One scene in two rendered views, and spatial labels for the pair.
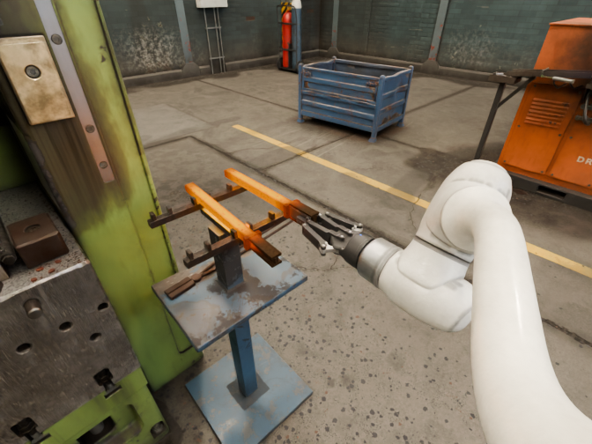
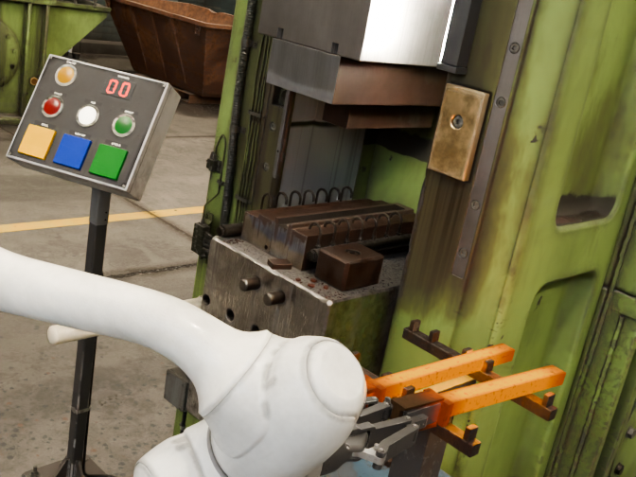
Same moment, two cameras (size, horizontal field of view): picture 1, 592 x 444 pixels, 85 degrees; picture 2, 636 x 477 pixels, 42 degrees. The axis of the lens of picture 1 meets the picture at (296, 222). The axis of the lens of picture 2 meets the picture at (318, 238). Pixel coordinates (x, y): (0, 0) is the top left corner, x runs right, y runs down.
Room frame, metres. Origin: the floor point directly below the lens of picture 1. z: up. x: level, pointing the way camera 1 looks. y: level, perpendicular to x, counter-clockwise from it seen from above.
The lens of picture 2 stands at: (0.42, -0.99, 1.52)
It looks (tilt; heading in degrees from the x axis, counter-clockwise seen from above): 18 degrees down; 86
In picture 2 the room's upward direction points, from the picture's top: 11 degrees clockwise
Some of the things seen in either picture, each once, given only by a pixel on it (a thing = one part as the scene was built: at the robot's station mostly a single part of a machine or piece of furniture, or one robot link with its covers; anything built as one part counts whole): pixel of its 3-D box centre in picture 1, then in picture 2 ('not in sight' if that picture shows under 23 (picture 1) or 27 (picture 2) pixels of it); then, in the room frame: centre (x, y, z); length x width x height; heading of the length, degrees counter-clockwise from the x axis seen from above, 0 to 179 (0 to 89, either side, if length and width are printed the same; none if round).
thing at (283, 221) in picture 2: not in sight; (348, 216); (0.61, 0.83, 0.99); 0.42 x 0.05 x 0.01; 44
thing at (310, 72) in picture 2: not in sight; (368, 74); (0.59, 0.85, 1.32); 0.42 x 0.20 x 0.10; 44
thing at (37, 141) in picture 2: not in sight; (38, 142); (-0.14, 0.96, 1.01); 0.07 x 0.05 x 0.07; 159
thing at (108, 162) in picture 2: not in sight; (109, 162); (0.04, 0.89, 1.01); 0.07 x 0.05 x 0.07; 159
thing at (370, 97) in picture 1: (351, 95); not in sight; (4.31, -0.71, 0.36); 1.20 x 0.80 x 0.72; 49
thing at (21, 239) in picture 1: (38, 239); (349, 266); (0.61, 0.62, 0.95); 0.12 x 0.08 x 0.06; 44
